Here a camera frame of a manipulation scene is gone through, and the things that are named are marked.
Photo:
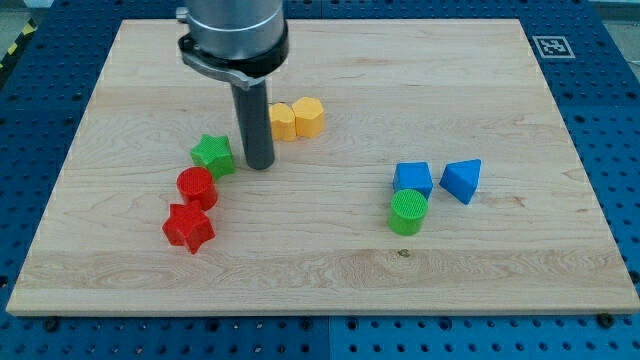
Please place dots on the blue triangle block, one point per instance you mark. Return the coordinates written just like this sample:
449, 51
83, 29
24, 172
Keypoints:
461, 179

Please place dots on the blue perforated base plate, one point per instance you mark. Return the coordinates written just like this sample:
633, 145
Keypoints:
46, 94

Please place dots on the green cylinder block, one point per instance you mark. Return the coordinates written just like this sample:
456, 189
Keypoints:
408, 209

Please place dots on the blue cube block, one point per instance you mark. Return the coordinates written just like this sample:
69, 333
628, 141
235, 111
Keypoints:
413, 175

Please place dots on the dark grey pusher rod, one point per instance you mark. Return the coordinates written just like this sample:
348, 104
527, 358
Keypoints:
252, 112

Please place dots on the wooden board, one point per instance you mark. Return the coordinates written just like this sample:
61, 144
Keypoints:
310, 235

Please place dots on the green star block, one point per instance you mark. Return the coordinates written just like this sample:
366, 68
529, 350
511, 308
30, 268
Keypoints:
214, 153

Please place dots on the yellow half-round block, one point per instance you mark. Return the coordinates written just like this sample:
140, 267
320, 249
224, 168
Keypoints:
283, 122

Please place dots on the yellow hexagon block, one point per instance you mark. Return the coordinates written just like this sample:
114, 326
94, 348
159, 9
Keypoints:
309, 117

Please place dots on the red star block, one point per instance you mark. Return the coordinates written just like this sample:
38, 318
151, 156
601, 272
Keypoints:
188, 225

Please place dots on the white fiducial marker tag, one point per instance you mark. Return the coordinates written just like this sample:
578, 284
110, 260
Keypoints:
553, 47

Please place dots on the red cylinder block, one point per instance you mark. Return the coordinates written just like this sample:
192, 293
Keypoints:
197, 184

